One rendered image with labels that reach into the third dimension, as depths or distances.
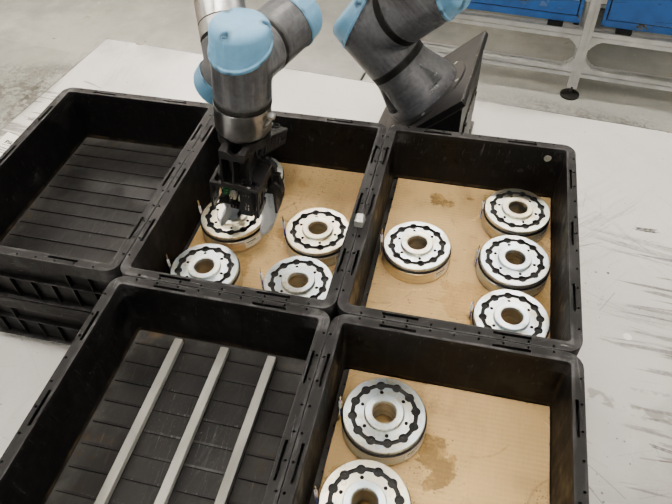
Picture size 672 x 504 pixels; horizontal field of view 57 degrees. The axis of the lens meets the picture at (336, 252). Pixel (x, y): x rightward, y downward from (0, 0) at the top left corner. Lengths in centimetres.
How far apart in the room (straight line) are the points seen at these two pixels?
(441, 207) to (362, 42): 34
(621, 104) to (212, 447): 248
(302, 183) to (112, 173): 35
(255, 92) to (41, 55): 276
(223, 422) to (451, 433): 29
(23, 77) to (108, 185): 221
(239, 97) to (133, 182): 44
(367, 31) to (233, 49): 46
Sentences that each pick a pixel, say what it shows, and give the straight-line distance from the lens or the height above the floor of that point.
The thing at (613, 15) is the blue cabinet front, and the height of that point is 37.
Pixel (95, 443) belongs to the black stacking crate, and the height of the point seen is 83.
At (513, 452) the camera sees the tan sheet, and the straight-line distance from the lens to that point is 82.
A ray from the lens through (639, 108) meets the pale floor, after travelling 298.
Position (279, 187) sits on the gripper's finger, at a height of 94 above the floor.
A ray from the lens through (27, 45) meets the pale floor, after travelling 363.
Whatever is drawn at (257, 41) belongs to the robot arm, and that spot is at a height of 120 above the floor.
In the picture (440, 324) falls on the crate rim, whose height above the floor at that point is 93.
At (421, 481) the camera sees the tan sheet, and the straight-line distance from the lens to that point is 79.
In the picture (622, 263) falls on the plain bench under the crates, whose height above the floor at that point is 70.
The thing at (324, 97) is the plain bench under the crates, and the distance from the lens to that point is 155.
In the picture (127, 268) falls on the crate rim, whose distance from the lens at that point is 88.
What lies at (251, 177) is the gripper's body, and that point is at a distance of 88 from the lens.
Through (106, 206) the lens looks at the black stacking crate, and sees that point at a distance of 114.
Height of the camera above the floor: 155
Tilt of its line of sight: 47 degrees down
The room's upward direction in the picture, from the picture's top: 2 degrees counter-clockwise
